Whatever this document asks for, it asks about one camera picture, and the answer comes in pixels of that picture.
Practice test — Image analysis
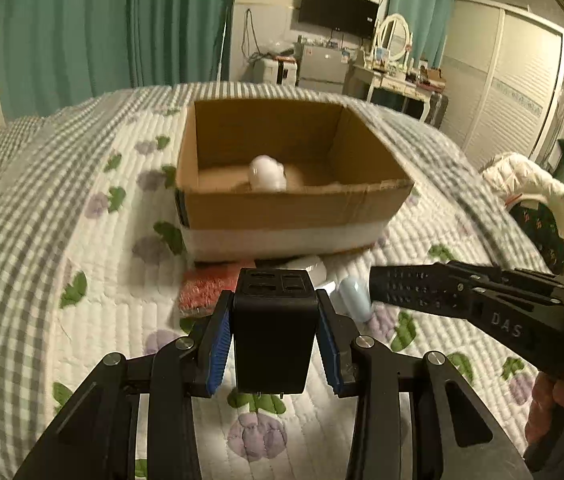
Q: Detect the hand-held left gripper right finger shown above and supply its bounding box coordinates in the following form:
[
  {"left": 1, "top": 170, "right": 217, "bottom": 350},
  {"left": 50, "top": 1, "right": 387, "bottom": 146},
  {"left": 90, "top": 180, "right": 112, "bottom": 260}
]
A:
[{"left": 314, "top": 287, "right": 535, "bottom": 480}]

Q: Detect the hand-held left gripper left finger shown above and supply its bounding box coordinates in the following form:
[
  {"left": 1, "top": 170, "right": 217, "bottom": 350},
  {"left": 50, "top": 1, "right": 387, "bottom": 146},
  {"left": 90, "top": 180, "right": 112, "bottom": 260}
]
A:
[{"left": 12, "top": 290, "right": 236, "bottom": 480}]

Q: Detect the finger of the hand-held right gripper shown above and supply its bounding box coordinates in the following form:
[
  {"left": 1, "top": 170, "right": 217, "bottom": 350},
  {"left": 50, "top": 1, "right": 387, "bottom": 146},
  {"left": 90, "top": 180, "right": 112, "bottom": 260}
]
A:
[{"left": 369, "top": 260, "right": 564, "bottom": 333}]

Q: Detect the black power adapter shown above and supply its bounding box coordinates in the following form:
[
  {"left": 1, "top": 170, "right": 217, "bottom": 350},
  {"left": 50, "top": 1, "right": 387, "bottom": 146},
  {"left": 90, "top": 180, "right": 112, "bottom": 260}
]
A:
[{"left": 232, "top": 268, "right": 319, "bottom": 395}]

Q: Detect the brown cardboard box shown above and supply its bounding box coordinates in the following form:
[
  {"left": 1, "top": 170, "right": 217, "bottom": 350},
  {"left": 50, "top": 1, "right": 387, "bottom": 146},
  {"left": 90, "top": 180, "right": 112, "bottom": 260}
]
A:
[{"left": 176, "top": 99, "right": 415, "bottom": 263}]

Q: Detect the person's right hand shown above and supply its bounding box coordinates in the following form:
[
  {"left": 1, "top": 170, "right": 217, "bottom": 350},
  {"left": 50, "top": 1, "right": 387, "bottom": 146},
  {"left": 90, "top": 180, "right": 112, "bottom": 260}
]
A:
[{"left": 524, "top": 374, "right": 564, "bottom": 453}]

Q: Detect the light blue bottle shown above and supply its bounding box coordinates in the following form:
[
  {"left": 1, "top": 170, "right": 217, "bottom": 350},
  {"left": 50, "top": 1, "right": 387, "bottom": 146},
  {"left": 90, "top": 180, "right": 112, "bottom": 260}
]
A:
[{"left": 337, "top": 276, "right": 374, "bottom": 322}]

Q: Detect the red mesh scrubber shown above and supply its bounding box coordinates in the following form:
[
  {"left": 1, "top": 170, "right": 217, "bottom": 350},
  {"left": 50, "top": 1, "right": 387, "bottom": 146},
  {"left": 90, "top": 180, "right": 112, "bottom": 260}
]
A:
[{"left": 178, "top": 266, "right": 243, "bottom": 318}]

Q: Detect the white tube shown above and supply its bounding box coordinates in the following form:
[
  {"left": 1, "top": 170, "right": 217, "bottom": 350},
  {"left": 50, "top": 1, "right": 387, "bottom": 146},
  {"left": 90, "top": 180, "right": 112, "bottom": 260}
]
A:
[{"left": 282, "top": 255, "right": 338, "bottom": 293}]

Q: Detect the dark floral cloth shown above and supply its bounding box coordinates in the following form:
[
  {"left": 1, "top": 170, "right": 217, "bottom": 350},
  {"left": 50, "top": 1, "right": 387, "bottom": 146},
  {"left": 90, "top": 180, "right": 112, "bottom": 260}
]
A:
[{"left": 509, "top": 199, "right": 564, "bottom": 279}]

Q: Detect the white padded jacket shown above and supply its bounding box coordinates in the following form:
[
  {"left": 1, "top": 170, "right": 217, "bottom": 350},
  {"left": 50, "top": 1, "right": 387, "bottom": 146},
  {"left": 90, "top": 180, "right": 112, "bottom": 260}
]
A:
[{"left": 482, "top": 152, "right": 564, "bottom": 256}]

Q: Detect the white round object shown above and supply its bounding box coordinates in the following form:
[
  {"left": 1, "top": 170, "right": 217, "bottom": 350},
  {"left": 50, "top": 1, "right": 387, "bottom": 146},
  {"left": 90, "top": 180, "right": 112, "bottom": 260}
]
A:
[{"left": 249, "top": 155, "right": 288, "bottom": 192}]

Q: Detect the floral checked quilt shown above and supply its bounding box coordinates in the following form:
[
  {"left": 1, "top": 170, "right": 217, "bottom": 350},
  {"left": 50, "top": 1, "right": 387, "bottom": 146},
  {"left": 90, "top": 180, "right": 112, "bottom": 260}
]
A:
[{"left": 0, "top": 82, "right": 558, "bottom": 480}]

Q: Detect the white dressing table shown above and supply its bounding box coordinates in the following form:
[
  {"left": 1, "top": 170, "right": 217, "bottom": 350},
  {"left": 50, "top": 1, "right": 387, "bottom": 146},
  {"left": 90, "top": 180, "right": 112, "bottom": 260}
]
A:
[{"left": 352, "top": 62, "right": 449, "bottom": 123}]

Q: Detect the white sliding wardrobe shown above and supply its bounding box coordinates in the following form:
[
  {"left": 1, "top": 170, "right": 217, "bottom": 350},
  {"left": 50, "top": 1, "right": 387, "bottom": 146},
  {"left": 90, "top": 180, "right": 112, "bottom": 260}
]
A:
[{"left": 441, "top": 0, "right": 564, "bottom": 167}]

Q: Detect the grey small fridge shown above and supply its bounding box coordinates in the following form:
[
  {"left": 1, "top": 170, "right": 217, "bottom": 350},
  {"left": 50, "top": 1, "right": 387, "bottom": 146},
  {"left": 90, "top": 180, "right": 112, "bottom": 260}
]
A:
[{"left": 296, "top": 42, "right": 350, "bottom": 95}]

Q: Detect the white oval vanity mirror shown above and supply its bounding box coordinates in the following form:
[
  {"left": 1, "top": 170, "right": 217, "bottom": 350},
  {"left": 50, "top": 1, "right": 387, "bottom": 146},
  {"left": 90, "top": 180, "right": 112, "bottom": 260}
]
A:
[{"left": 372, "top": 13, "right": 414, "bottom": 65}]

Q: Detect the white appliance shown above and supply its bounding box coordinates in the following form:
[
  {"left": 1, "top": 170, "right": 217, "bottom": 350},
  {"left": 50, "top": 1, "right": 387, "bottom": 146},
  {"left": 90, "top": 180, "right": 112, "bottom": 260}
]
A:
[{"left": 253, "top": 56, "right": 299, "bottom": 86}]

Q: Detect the green curtain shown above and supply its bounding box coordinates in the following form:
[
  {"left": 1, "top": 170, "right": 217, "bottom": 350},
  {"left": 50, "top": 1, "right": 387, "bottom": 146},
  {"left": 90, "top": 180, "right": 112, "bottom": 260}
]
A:
[
  {"left": 0, "top": 0, "right": 135, "bottom": 121},
  {"left": 387, "top": 0, "right": 459, "bottom": 68},
  {"left": 129, "top": 0, "right": 239, "bottom": 87}
]

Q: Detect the black wall television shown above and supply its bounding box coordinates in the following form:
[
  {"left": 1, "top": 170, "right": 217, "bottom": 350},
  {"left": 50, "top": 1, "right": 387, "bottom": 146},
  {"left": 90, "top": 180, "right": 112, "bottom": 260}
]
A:
[{"left": 298, "top": 0, "right": 380, "bottom": 38}]

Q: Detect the hanging wall cable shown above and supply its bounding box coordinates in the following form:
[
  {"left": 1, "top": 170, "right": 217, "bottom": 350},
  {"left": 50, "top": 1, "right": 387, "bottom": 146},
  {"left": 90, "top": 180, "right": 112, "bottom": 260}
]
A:
[{"left": 242, "top": 8, "right": 264, "bottom": 65}]

